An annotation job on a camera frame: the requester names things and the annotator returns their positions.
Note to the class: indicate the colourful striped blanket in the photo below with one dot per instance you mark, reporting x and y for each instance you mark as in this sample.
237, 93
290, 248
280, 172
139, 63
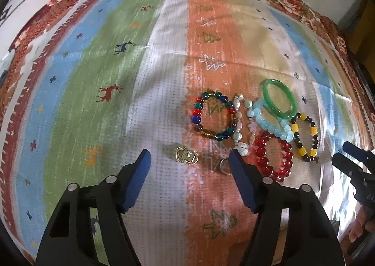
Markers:
114, 77

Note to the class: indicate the gold interlocked ring brooch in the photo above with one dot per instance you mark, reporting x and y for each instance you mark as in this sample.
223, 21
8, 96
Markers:
185, 155

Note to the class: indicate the right hand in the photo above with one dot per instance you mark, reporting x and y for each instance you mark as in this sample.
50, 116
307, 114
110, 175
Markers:
361, 224

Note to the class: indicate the green jade bangle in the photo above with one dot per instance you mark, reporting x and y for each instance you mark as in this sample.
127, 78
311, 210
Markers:
279, 99

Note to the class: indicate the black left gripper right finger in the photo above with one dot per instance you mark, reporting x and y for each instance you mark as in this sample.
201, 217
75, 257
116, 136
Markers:
310, 239

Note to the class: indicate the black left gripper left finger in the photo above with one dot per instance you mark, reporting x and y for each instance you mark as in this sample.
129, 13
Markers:
68, 238

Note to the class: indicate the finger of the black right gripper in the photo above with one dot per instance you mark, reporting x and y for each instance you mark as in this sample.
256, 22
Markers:
349, 168
364, 156

